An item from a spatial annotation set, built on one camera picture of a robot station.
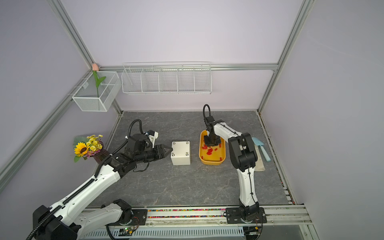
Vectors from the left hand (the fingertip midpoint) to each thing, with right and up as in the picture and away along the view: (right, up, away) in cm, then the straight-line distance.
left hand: (170, 152), depth 74 cm
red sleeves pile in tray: (+22, -4, +23) cm, 32 cm away
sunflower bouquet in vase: (-37, +3, -2) cm, 37 cm away
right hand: (+22, +1, +26) cm, 34 cm away
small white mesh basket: (-45, +28, +4) cm, 54 cm away
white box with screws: (+4, -4, +11) cm, 12 cm away
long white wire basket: (-7, +45, +24) cm, 51 cm away
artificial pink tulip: (-46, +40, +15) cm, 63 cm away
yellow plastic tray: (+23, -6, +21) cm, 32 cm away
